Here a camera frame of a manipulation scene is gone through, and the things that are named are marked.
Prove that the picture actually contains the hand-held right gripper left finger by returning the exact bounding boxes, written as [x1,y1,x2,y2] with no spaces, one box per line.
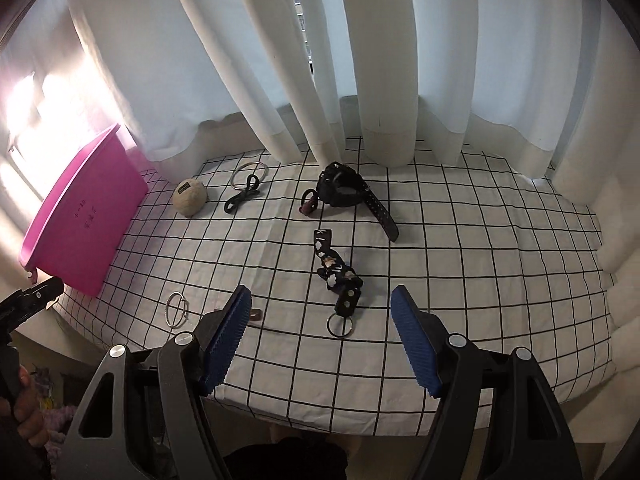
[50,284,253,480]

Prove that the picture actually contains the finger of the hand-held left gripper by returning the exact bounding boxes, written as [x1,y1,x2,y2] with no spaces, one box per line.
[0,280,65,333]

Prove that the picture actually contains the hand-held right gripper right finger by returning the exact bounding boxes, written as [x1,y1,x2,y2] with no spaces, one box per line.
[390,285,586,480]

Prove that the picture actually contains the pink plastic bin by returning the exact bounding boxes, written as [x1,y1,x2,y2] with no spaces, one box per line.
[19,124,150,298]

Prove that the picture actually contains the black cord hair tie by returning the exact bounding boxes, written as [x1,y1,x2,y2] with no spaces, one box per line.
[224,175,262,213]

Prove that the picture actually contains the person's left hand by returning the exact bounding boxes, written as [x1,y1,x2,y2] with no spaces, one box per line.
[12,365,48,443]

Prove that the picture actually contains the double silver bangle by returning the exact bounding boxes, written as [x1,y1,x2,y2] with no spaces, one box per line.
[165,291,191,331]

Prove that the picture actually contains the purple knitted cloth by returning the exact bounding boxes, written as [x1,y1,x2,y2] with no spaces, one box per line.
[30,365,76,441]

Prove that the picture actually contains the black grid white tablecloth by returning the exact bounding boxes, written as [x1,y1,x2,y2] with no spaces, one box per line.
[52,135,618,436]

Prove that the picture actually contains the thin silver bangle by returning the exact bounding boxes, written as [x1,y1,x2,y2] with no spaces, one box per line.
[230,161,269,192]

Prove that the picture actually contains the black wrist watch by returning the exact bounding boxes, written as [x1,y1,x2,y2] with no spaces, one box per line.
[317,161,400,242]

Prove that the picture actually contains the white sheer curtain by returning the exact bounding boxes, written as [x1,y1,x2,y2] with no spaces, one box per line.
[60,0,251,163]
[415,0,606,171]

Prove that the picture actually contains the cream thick curtain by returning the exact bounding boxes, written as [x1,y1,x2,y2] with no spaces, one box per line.
[160,0,346,167]
[300,0,421,168]
[545,5,640,273]

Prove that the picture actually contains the glass window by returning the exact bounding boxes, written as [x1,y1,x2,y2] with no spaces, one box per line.
[287,0,316,76]

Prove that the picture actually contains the black patterned keychain strap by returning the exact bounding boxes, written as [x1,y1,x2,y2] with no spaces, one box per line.
[313,228,363,338]

